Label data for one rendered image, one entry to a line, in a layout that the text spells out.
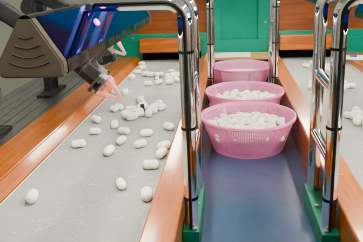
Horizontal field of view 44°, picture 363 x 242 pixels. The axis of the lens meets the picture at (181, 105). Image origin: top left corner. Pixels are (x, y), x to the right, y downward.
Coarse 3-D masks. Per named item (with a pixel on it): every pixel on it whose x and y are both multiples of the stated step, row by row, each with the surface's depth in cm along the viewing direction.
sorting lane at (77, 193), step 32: (160, 64) 220; (128, 96) 163; (160, 96) 161; (160, 128) 127; (64, 160) 107; (96, 160) 106; (128, 160) 105; (160, 160) 105; (64, 192) 91; (96, 192) 90; (128, 192) 90; (0, 224) 80; (32, 224) 79; (64, 224) 79; (96, 224) 78; (128, 224) 78
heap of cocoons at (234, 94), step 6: (234, 90) 163; (246, 90) 164; (258, 90) 162; (216, 96) 159; (222, 96) 156; (228, 96) 156; (234, 96) 155; (240, 96) 157; (246, 96) 158; (252, 96) 157; (258, 96) 156; (264, 96) 155; (270, 96) 155
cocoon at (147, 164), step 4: (144, 160) 100; (148, 160) 100; (152, 160) 99; (156, 160) 100; (144, 164) 99; (148, 164) 99; (152, 164) 99; (156, 164) 99; (144, 168) 100; (148, 168) 99; (152, 168) 99; (156, 168) 99
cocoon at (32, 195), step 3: (30, 189) 88; (33, 189) 88; (30, 192) 87; (33, 192) 87; (36, 192) 87; (27, 195) 86; (30, 195) 86; (33, 195) 86; (36, 195) 87; (27, 198) 86; (30, 198) 86; (33, 198) 86; (36, 198) 87; (27, 201) 86; (30, 201) 86; (33, 201) 86
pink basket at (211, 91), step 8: (208, 88) 158; (216, 88) 163; (224, 88) 165; (232, 88) 166; (240, 88) 166; (264, 88) 163; (272, 88) 160; (280, 88) 155; (208, 96) 152; (280, 96) 146; (216, 104) 148; (232, 112) 145; (272, 112) 148
